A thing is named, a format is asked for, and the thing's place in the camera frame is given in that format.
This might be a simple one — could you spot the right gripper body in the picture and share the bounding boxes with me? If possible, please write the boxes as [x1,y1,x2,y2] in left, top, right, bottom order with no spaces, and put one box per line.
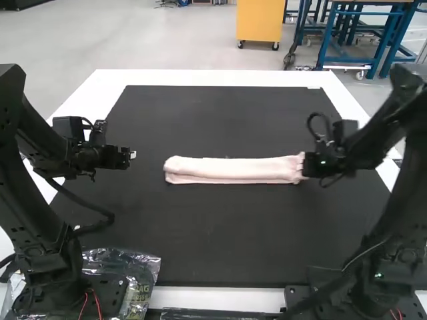
[302,149,348,179]

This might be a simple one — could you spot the dark blue workbench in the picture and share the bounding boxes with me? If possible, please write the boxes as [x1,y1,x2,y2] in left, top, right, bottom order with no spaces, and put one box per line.
[283,0,334,47]

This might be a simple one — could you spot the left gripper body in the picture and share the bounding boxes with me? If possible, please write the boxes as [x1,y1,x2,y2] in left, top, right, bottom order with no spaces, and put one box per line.
[78,143,131,171]

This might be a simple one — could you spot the pale towel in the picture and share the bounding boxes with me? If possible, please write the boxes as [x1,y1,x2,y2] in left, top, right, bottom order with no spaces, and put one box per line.
[163,151,311,186]

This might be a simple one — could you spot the yellow wheeled cabinet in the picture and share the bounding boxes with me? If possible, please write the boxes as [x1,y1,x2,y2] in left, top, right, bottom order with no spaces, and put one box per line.
[236,0,287,51]

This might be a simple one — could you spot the silver foil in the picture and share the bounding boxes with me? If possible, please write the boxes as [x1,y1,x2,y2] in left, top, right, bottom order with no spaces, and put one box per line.
[5,247,161,320]

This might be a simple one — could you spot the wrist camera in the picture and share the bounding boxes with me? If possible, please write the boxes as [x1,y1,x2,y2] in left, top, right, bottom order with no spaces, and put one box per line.
[52,115,84,139]
[332,119,358,141]

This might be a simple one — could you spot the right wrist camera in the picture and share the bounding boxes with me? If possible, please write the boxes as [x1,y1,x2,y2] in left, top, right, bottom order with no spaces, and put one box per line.
[332,119,358,141]

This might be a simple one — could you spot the blue workbench with wooden top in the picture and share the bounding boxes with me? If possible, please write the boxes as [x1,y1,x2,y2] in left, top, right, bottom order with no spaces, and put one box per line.
[315,0,418,81]

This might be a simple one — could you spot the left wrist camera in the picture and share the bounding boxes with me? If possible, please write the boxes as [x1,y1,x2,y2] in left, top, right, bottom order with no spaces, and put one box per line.
[52,115,84,139]

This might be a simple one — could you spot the black mat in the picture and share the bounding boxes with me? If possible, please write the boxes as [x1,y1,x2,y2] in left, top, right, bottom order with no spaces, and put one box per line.
[49,85,392,288]

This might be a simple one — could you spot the black cable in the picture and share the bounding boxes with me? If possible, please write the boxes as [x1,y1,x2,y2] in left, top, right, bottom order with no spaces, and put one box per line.
[306,112,334,145]
[45,175,116,239]
[318,168,354,189]
[83,118,108,146]

